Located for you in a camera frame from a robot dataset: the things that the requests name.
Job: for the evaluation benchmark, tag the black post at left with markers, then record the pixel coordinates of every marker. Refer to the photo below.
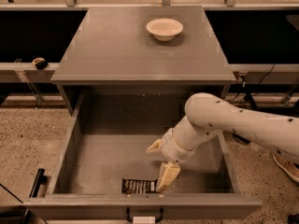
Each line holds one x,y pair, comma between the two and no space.
40,179

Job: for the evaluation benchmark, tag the black rxbar chocolate wrapper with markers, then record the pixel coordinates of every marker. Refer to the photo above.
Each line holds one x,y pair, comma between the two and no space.
135,186

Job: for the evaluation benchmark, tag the grey cabinet with counter top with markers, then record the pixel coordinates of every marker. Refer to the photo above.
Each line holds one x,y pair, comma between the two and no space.
113,49

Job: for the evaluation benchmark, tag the tan shoe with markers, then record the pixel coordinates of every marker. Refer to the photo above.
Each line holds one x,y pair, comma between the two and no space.
291,169

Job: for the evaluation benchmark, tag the black and white drawer handle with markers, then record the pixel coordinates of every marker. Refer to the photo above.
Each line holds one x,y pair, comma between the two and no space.
145,220

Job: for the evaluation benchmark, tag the black stand leg right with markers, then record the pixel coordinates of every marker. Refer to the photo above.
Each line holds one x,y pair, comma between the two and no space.
248,96

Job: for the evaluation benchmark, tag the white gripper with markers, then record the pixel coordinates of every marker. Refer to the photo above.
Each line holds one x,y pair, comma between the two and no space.
170,149

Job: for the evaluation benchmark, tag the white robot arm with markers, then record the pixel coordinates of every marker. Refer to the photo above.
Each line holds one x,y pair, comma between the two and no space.
206,116

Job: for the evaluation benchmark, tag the yellow black tape measure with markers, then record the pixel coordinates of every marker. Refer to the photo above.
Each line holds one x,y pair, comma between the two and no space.
40,63

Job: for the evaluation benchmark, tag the grey metal rail frame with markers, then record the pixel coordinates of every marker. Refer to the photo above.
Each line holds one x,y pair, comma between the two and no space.
28,70

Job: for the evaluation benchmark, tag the grey top drawer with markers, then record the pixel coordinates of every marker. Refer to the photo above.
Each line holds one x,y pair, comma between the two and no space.
106,144

